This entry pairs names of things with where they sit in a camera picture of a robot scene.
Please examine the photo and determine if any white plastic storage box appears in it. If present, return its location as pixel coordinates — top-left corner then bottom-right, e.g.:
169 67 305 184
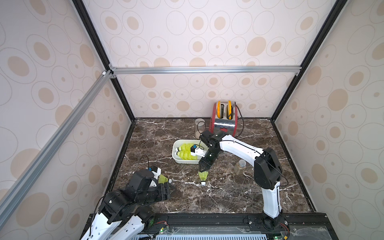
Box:
172 140 208 165

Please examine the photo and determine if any red silver toaster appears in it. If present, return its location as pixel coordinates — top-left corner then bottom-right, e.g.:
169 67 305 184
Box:
209 101 239 137

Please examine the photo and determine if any silver aluminium crossbar back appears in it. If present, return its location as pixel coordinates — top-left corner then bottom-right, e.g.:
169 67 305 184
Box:
112 66 302 75

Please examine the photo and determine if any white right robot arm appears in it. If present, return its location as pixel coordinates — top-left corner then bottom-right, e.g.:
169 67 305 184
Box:
190 131 284 231

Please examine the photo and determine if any clear jar with white lid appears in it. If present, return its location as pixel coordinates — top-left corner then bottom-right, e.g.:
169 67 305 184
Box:
194 118 206 139

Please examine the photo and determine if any silver aluminium crossbar left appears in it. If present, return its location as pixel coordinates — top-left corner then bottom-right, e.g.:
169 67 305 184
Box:
1 70 113 228

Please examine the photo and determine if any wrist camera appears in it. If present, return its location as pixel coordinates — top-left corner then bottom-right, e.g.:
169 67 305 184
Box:
190 145 207 158
126 166 162 192

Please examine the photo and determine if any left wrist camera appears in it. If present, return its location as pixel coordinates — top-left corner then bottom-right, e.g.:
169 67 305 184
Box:
126 166 162 192

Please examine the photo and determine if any black corner frame post left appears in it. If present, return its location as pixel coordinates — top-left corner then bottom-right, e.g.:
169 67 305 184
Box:
72 0 136 122

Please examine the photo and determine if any black corner frame post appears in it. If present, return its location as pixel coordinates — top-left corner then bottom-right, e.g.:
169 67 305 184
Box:
72 0 136 122
271 0 348 124

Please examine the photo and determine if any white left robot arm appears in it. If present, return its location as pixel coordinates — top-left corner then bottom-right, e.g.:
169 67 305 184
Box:
82 183 172 240

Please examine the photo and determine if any black corner frame post right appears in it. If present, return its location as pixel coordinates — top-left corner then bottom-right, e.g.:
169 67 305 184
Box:
271 0 348 124

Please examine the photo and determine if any silver aluminium crossbar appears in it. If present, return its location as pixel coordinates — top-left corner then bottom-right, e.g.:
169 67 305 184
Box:
112 66 302 75
1 70 113 228

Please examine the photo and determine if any small jar with grey lid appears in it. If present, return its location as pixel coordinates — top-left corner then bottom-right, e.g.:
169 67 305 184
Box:
234 159 247 176

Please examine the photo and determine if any black toaster power cable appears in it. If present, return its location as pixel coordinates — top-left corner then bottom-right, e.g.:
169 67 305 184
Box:
234 101 245 139

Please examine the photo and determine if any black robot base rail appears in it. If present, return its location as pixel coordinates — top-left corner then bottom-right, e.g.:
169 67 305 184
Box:
142 213 338 240

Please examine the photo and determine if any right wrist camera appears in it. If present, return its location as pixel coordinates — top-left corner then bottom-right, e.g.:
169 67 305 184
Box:
190 145 207 158

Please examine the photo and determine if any green shuttlecock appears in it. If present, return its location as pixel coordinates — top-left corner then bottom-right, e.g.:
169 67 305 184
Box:
198 171 209 186
177 151 198 161
158 175 173 184
177 143 194 152

